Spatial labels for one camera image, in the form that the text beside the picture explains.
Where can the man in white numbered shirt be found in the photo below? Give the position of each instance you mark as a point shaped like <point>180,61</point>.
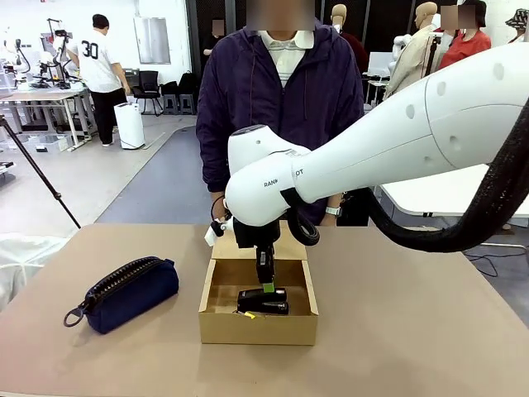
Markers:
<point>97,62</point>

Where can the grey work table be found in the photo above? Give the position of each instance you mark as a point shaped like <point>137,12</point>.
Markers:
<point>37,97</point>

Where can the mannequin head with hat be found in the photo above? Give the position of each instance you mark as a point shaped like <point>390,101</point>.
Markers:
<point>518,22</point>

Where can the black yellow background robot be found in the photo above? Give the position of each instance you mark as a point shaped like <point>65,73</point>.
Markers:
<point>60,54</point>

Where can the white wristwatch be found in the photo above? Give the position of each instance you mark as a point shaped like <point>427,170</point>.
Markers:
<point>334,211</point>

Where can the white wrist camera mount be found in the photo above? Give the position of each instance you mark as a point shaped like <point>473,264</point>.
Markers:
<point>215,236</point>

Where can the black office chair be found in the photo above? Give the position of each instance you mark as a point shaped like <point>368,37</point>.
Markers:
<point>147,87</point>

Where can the black tripod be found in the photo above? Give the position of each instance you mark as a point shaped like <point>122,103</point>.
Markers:
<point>37,169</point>

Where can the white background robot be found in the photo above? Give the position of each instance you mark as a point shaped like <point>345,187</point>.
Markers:
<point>14,54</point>

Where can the white table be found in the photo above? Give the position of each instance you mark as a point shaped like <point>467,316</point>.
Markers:
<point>434,194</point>

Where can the person in purple jacket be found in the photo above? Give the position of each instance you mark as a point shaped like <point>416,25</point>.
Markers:
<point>248,95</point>

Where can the open cardboard box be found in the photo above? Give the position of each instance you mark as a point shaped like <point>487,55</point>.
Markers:
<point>256,331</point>

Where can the blue zippered pencil case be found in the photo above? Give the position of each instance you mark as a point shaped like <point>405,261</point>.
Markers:
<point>128,295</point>

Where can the white wall board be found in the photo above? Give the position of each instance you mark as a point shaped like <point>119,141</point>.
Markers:
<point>153,39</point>

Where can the white air purifier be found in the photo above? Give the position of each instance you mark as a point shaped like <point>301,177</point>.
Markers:
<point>130,126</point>

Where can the black stapler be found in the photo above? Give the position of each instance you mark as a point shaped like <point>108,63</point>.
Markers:
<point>264,306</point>

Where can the white cloth cover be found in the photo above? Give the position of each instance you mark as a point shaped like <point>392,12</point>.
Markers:
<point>25,260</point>

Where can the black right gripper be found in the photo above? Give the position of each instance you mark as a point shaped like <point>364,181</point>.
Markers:
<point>256,235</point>

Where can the small yellow tag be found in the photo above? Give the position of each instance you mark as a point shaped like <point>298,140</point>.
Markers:
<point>249,315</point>

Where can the person's left hand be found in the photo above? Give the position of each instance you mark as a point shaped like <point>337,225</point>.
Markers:
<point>328,221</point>

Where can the person in red shirt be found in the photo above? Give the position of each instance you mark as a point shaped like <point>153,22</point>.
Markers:
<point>467,47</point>

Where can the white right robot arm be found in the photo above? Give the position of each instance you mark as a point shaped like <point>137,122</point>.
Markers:
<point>372,144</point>

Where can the mannequin in beige coat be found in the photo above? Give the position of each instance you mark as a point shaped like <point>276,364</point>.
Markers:
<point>413,62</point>

